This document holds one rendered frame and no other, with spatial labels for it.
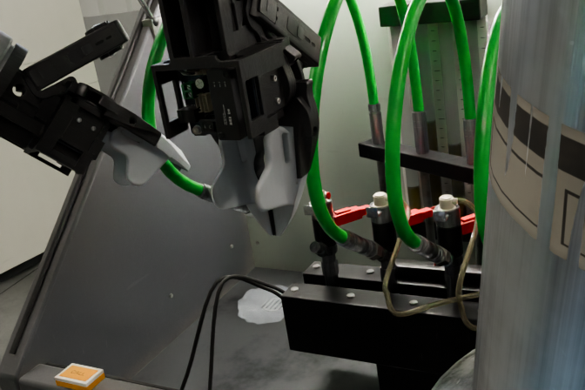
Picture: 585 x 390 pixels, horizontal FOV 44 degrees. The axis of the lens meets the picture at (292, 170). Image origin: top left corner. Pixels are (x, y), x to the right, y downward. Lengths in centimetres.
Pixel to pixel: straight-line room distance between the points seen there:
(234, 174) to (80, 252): 50
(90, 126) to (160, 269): 44
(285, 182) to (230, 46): 12
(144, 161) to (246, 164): 23
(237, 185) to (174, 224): 62
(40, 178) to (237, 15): 338
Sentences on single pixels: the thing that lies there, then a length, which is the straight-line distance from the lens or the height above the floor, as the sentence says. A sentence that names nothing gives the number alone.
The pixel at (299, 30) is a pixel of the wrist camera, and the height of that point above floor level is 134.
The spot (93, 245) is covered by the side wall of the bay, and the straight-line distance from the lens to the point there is 104.
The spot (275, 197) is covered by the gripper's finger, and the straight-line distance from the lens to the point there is 53.
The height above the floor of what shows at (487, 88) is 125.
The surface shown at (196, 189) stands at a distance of 83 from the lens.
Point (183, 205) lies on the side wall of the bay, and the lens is 118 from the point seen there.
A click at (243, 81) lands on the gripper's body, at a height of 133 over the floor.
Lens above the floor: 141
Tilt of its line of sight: 18 degrees down
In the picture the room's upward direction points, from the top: 9 degrees counter-clockwise
